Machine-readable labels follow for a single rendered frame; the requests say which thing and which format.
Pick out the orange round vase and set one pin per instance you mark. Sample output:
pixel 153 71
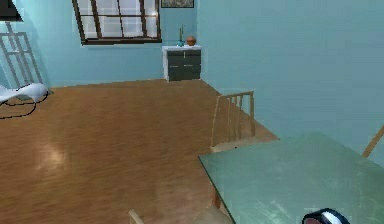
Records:
pixel 191 41

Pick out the black and white round object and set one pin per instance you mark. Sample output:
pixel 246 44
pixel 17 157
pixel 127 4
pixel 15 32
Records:
pixel 325 217

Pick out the green plant in teal pot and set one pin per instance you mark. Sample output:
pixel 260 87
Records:
pixel 180 38

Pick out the black wall television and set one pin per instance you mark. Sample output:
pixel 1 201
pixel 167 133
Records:
pixel 8 10

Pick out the green top dining table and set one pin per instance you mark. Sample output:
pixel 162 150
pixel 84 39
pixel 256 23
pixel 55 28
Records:
pixel 293 180

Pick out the light wooden slatted chair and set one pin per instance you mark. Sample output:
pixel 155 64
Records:
pixel 373 141
pixel 233 120

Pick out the white lounge chair black frame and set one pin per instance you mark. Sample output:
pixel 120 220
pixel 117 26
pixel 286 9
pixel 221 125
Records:
pixel 23 93

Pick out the white cabinet with dark drawers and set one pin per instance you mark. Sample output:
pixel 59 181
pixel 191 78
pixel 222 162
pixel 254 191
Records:
pixel 183 64

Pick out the dark brown framed window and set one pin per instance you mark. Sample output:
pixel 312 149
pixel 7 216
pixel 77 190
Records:
pixel 116 20

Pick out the dark framed wall picture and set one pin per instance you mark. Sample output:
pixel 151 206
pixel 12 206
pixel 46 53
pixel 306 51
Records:
pixel 177 3

